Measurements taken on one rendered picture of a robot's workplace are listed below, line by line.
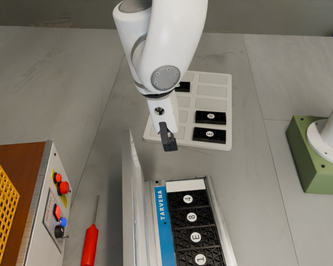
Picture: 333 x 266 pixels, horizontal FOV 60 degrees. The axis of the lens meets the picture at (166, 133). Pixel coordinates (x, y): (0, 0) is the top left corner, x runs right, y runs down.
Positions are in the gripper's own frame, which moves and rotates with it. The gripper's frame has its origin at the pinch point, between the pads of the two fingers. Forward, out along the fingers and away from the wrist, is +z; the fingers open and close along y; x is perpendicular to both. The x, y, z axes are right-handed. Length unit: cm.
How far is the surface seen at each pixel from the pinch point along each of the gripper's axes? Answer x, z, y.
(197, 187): -4.7, 13.3, -6.7
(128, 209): 5.7, -7.9, -22.8
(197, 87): -6.8, 18.7, 39.1
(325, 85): -55, 28, 42
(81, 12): 90, 53, 205
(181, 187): -0.8, 12.8, -6.6
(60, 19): 112, 56, 205
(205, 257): -5.6, 12.4, -24.4
